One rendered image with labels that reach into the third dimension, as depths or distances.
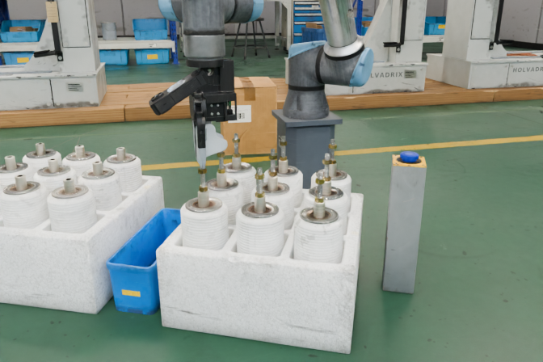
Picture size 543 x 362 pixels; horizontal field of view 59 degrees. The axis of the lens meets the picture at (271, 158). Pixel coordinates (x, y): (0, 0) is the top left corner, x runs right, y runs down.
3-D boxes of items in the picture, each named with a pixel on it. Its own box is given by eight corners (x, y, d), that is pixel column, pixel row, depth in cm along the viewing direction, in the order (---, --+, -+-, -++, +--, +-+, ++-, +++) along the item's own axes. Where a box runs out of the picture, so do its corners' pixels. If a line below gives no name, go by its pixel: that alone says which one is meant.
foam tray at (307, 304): (220, 241, 137) (218, 181, 131) (359, 255, 129) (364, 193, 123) (161, 326, 100) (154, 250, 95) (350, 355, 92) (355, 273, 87)
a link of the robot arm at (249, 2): (223, -17, 102) (187, -19, 93) (267, -18, 96) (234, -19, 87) (224, 22, 104) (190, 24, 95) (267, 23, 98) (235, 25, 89)
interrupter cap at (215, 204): (229, 204, 99) (229, 201, 99) (204, 217, 93) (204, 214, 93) (204, 196, 103) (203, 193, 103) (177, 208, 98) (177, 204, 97)
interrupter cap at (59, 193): (65, 186, 109) (64, 183, 109) (95, 188, 108) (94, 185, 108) (44, 199, 102) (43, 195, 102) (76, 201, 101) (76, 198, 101)
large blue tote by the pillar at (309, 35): (299, 58, 579) (300, 27, 568) (330, 57, 592) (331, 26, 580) (316, 63, 534) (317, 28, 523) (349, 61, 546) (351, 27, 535)
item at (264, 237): (229, 287, 102) (226, 208, 96) (264, 271, 108) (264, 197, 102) (256, 308, 95) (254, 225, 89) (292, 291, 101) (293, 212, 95)
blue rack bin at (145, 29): (134, 37, 563) (132, 18, 557) (167, 36, 572) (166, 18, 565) (132, 40, 517) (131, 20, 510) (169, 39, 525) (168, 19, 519)
